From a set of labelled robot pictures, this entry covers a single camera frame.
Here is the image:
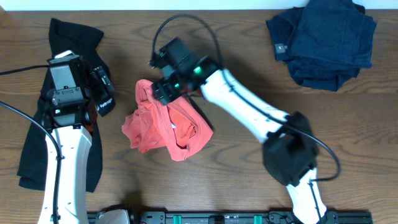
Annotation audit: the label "folded navy blue clothes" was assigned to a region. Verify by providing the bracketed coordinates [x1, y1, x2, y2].
[266, 0, 377, 91]

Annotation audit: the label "red soccer t-shirt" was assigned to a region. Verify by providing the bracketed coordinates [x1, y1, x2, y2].
[122, 79, 213, 161]

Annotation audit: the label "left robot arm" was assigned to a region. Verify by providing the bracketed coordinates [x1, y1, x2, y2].
[39, 50, 131, 223]

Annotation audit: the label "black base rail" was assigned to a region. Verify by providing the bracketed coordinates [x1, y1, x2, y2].
[86, 205, 373, 224]

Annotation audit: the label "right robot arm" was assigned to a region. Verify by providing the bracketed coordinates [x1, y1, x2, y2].
[149, 38, 326, 223]

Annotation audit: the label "black t-shirt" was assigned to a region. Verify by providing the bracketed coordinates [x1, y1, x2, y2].
[17, 18, 110, 193]

